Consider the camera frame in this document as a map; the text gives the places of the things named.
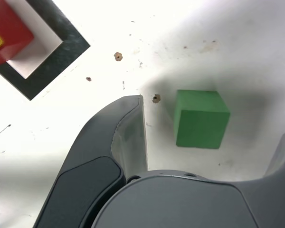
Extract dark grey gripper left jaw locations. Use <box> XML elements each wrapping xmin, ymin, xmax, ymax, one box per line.
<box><xmin>35</xmin><ymin>94</ymin><xmax>149</xmax><ymax>228</ymax></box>

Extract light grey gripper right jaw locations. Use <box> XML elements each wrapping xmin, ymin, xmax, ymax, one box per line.
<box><xmin>92</xmin><ymin>126</ymin><xmax>285</xmax><ymax>228</ymax></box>

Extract green cube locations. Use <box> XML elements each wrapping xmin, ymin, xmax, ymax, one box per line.
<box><xmin>173</xmin><ymin>89</ymin><xmax>231</xmax><ymax>150</ymax></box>

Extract red cube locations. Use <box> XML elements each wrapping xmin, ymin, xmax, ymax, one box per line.
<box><xmin>0</xmin><ymin>0</ymin><xmax>35</xmax><ymax>68</ymax></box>

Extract black tape square outline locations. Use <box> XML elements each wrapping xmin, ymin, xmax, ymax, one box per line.
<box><xmin>0</xmin><ymin>0</ymin><xmax>92</xmax><ymax>102</ymax></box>

